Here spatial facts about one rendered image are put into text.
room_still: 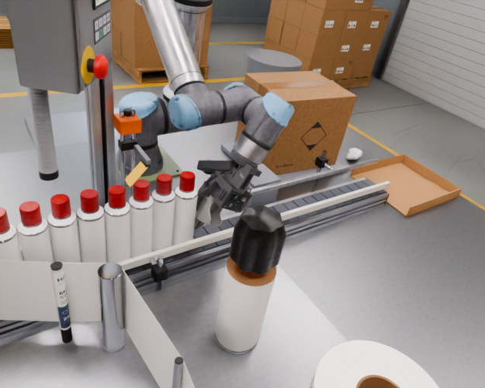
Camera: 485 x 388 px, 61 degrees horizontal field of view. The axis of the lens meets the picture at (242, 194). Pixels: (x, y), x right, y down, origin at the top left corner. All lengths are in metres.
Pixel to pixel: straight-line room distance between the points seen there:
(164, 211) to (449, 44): 4.85
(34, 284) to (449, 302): 0.95
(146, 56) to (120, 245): 3.56
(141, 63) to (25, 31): 3.66
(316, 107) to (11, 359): 1.03
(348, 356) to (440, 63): 4.99
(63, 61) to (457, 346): 0.99
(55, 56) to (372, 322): 0.84
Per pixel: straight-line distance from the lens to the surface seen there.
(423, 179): 1.71
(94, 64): 0.71
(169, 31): 0.99
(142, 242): 0.92
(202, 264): 1.03
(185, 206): 0.91
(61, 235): 0.85
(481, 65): 5.29
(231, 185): 0.91
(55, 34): 0.70
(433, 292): 1.21
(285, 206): 1.20
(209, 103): 0.91
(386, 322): 1.06
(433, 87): 5.57
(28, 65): 0.74
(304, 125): 1.36
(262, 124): 0.89
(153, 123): 1.27
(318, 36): 4.55
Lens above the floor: 1.56
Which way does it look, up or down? 34 degrees down
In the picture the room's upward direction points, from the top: 10 degrees clockwise
